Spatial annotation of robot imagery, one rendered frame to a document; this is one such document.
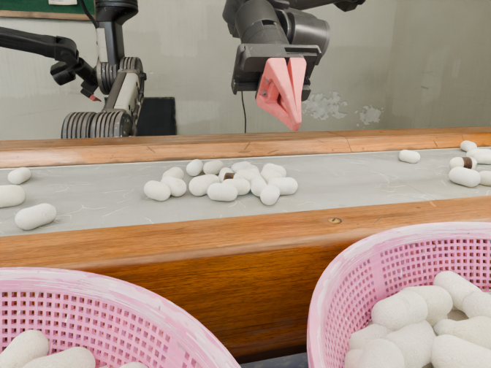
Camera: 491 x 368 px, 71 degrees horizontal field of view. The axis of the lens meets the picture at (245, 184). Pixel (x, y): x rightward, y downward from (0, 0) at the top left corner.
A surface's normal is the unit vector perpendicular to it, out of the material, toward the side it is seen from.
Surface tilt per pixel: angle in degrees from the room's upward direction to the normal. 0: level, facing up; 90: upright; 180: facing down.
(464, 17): 90
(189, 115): 89
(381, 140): 45
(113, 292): 75
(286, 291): 90
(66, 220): 0
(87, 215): 0
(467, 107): 90
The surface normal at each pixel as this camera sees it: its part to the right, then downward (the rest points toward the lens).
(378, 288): 0.59, -0.07
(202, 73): 0.25, 0.29
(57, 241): 0.00, -0.96
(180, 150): 0.17, -0.47
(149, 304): -0.56, -0.03
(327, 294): 0.89, -0.14
